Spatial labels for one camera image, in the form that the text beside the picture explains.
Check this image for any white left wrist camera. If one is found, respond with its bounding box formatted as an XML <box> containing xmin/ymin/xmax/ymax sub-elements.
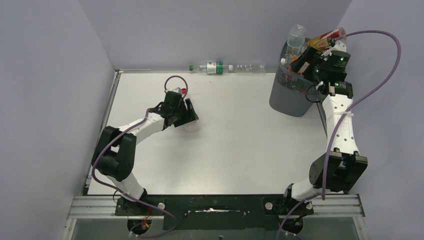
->
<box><xmin>171</xmin><ymin>87</ymin><xmax>185</xmax><ymax>96</ymax></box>

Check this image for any green cap bottle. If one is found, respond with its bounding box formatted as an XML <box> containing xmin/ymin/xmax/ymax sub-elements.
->
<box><xmin>189</xmin><ymin>61</ymin><xmax>232</xmax><ymax>75</ymax></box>

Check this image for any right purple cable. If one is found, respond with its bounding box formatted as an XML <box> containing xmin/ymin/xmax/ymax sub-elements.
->
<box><xmin>275</xmin><ymin>30</ymin><xmax>402</xmax><ymax>240</ymax></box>

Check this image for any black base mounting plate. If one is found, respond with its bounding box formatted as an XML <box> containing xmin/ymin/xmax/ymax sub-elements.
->
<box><xmin>114</xmin><ymin>193</ymin><xmax>314</xmax><ymax>235</ymax></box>

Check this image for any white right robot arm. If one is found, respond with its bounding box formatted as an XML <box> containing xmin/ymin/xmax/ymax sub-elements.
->
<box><xmin>281</xmin><ymin>43</ymin><xmax>368</xmax><ymax>214</ymax></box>

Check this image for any red cap bottle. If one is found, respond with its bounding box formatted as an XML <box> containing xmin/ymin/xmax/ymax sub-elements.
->
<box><xmin>181</xmin><ymin>87</ymin><xmax>200</xmax><ymax>133</ymax></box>

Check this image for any amber tea bottle red label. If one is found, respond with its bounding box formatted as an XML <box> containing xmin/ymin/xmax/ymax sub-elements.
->
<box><xmin>307</xmin><ymin>27</ymin><xmax>347</xmax><ymax>51</ymax></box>

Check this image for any aluminium frame rail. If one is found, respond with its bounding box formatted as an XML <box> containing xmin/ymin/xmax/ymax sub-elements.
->
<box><xmin>67</xmin><ymin>195</ymin><xmax>117</xmax><ymax>219</ymax></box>

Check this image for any crushed bottle white blue label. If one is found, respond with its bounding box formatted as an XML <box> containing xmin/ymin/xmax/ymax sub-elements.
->
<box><xmin>286</xmin><ymin>24</ymin><xmax>307</xmax><ymax>58</ymax></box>

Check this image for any purple cable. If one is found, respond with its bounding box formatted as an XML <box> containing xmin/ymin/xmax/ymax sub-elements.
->
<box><xmin>91</xmin><ymin>75</ymin><xmax>189</xmax><ymax>239</ymax></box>
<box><xmin>275</xmin><ymin>30</ymin><xmax>402</xmax><ymax>240</ymax></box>

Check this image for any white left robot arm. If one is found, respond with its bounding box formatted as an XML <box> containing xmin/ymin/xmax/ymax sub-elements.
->
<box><xmin>91</xmin><ymin>90</ymin><xmax>199</xmax><ymax>202</ymax></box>

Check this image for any grey mesh waste bin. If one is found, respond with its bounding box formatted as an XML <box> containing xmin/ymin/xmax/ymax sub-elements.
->
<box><xmin>268</xmin><ymin>43</ymin><xmax>325</xmax><ymax>117</ymax></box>

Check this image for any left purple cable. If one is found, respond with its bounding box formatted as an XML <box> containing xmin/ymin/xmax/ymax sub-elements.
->
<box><xmin>91</xmin><ymin>75</ymin><xmax>189</xmax><ymax>239</ymax></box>

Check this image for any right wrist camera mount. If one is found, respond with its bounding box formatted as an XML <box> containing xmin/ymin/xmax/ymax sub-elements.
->
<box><xmin>321</xmin><ymin>40</ymin><xmax>347</xmax><ymax>58</ymax></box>

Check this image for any crushed clear bottle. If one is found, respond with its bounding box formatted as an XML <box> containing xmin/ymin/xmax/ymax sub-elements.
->
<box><xmin>228</xmin><ymin>63</ymin><xmax>266</xmax><ymax>74</ymax></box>

